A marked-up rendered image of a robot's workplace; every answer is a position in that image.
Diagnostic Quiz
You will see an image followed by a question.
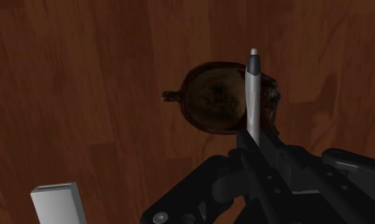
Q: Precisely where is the silver grey pen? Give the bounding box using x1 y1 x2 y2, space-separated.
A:
244 48 262 146

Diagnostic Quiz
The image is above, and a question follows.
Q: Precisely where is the grey rectangular box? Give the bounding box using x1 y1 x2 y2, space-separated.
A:
30 181 88 224

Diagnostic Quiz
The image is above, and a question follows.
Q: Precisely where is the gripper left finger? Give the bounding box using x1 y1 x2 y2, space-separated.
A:
140 130 287 224

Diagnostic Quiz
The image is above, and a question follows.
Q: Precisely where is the dark brown bowl with handle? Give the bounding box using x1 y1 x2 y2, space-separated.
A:
160 61 282 137

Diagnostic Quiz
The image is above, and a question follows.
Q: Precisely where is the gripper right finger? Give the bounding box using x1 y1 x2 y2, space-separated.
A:
259 127 375 224

